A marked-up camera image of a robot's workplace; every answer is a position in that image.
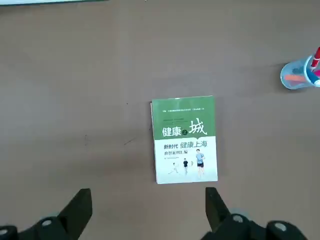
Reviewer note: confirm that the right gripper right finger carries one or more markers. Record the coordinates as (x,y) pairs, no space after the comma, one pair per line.
(230,227)

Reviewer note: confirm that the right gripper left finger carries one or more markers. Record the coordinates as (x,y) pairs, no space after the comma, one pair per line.
(62,225)

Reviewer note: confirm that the green and white book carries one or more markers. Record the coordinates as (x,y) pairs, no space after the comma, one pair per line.
(185,120)

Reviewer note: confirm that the clear plastic pen cup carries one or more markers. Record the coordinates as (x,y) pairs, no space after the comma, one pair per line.
(290,83)

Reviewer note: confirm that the orange marker pen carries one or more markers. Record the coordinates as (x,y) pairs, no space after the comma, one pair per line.
(295,78)

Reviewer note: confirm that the blue marker white cap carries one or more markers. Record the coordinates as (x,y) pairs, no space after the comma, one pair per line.
(318,82)

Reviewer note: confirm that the red marker pen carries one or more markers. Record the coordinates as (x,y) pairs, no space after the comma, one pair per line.
(316,57)

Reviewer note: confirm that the white bench table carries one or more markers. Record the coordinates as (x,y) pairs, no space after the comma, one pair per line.
(25,2)

